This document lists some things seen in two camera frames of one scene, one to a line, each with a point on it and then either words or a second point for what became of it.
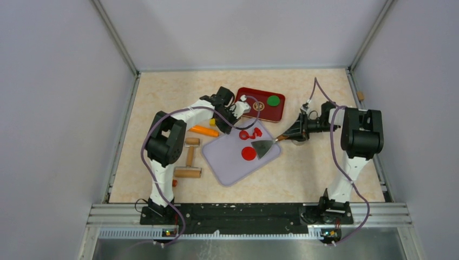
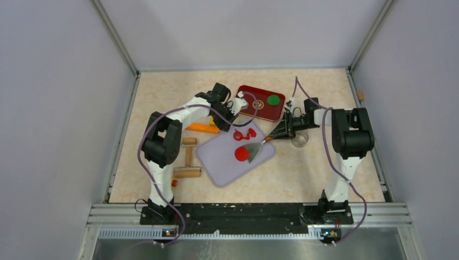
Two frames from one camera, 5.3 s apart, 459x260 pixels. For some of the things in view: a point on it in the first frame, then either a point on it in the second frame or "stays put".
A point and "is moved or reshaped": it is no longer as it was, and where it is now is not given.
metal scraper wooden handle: (262, 147) is moved or reshaped
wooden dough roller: (189, 171) stays put
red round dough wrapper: (248, 153) → (241, 154)
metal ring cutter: (299, 143) stays put
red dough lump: (244, 135) is moved or reshaped
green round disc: (273, 101) stays put
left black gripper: (226, 129) stays put
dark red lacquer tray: (271, 105) stays put
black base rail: (244, 218) stays put
